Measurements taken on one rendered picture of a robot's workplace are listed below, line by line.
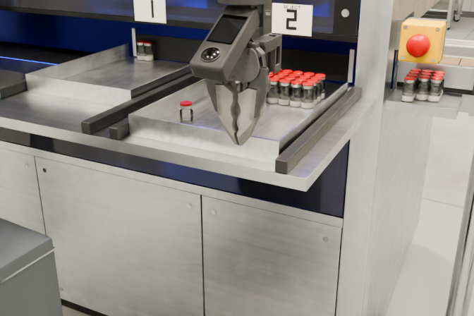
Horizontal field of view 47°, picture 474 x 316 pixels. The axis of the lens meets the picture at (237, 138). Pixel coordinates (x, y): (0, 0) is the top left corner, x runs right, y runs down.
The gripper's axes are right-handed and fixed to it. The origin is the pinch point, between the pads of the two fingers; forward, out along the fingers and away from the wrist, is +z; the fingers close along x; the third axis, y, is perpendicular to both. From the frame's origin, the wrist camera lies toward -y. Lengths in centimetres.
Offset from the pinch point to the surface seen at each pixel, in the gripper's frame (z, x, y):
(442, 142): 91, -9, 257
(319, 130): 1.7, -8.2, 12.4
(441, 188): 91, -16, 193
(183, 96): 1.3, 19.5, 17.5
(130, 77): 3, 41, 30
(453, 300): 55, -31, 54
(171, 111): 3.0, 19.6, 13.4
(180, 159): 4.5, 8.9, -1.2
